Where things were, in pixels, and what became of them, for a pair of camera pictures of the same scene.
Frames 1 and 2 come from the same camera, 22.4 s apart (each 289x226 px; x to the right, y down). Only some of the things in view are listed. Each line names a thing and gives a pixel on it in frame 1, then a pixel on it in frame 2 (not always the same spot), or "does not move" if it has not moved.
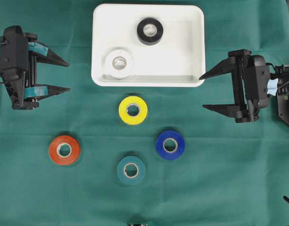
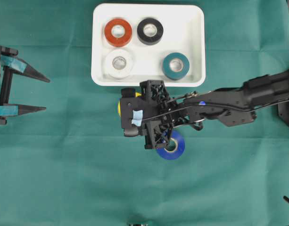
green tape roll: (121, 170) -> (176, 75)
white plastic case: (147, 44) does not move
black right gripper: (242, 110) -> (159, 131)
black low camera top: (137, 224) does not move
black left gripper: (18, 61) -> (2, 76)
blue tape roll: (168, 134) does not move
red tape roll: (64, 150) -> (118, 32)
